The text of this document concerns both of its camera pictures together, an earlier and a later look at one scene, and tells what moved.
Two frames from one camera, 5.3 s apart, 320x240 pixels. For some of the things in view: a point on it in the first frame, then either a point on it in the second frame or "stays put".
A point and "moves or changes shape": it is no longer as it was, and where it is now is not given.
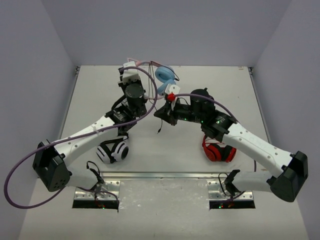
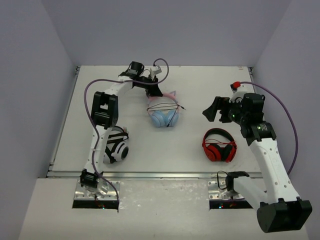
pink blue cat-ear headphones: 164,75 moves or changes shape
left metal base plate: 108,190 stays put
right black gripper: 168,115 -> 222,104
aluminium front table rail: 179,175 stays put
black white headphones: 114,150 stays put
